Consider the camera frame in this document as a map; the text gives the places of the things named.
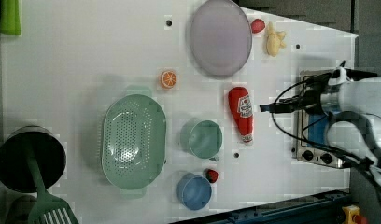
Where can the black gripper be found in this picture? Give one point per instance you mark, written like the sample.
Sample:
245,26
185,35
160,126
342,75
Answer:
308,98

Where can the red plush ketchup bottle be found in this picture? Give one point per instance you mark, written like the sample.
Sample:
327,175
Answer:
242,112

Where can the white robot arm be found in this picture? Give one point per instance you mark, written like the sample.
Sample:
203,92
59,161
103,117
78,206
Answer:
347,106

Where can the green oval strainer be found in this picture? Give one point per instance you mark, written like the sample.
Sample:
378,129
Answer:
133,142

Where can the black toaster oven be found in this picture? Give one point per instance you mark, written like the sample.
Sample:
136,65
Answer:
312,128

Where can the yellow plush banana bunch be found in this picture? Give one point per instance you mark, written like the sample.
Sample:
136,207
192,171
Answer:
275,40

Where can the green mug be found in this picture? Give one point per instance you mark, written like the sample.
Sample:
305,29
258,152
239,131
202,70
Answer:
202,139

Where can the red plush strawberry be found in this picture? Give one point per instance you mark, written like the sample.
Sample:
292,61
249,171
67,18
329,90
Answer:
257,26

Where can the lavender round plate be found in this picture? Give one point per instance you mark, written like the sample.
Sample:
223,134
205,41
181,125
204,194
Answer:
220,37

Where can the small red toy fruit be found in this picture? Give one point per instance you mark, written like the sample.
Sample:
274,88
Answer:
211,175

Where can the orange slice toy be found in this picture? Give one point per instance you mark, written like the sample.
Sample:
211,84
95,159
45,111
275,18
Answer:
168,79

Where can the blue cup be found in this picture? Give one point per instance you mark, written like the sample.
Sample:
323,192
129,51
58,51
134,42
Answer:
194,191

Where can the green slotted spatula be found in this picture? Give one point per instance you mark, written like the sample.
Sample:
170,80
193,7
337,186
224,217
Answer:
48,209

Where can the black utensil cup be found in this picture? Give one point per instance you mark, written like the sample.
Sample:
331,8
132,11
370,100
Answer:
31,143

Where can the green bottle white cap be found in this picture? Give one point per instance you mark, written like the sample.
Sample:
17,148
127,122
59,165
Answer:
10,17

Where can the blue metal frame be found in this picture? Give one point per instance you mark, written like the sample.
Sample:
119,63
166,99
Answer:
322,208

